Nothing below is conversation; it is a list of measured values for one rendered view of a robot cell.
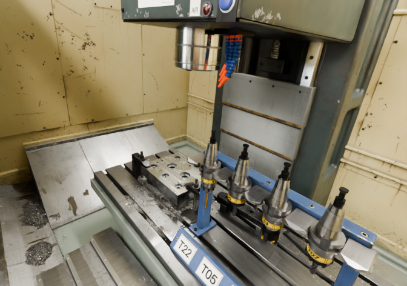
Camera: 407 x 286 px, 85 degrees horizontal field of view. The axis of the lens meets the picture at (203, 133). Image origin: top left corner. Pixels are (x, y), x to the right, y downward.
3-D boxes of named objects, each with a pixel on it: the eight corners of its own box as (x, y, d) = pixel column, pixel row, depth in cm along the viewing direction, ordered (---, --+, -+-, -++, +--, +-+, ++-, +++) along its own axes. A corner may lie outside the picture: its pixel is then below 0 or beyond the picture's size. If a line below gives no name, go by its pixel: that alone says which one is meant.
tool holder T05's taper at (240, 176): (251, 181, 58) (256, 159, 56) (241, 187, 56) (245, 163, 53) (238, 173, 61) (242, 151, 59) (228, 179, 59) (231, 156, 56)
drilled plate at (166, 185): (177, 205, 89) (177, 195, 87) (140, 173, 108) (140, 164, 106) (216, 185, 104) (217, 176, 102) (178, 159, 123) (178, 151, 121)
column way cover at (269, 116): (284, 192, 110) (312, 88, 90) (215, 154, 141) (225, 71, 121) (289, 188, 113) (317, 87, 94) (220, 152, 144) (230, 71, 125)
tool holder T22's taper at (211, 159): (221, 163, 66) (223, 142, 63) (211, 168, 63) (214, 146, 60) (209, 157, 69) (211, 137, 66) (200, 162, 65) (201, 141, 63)
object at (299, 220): (303, 238, 44) (304, 235, 44) (279, 222, 48) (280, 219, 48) (317, 222, 49) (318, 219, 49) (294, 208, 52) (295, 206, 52)
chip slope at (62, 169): (60, 253, 100) (50, 207, 91) (33, 183, 144) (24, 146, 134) (203, 183, 159) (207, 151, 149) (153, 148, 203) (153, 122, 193)
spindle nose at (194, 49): (229, 71, 75) (234, 32, 71) (190, 71, 66) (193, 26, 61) (201, 65, 87) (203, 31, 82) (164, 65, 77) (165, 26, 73)
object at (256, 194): (257, 208, 52) (258, 205, 51) (239, 196, 55) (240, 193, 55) (273, 196, 56) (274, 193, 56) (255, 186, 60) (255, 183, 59)
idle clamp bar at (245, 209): (269, 243, 81) (272, 229, 78) (214, 207, 96) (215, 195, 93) (275, 235, 84) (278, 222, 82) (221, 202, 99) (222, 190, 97)
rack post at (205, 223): (197, 237, 80) (204, 166, 69) (188, 228, 84) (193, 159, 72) (216, 225, 87) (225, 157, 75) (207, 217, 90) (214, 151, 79)
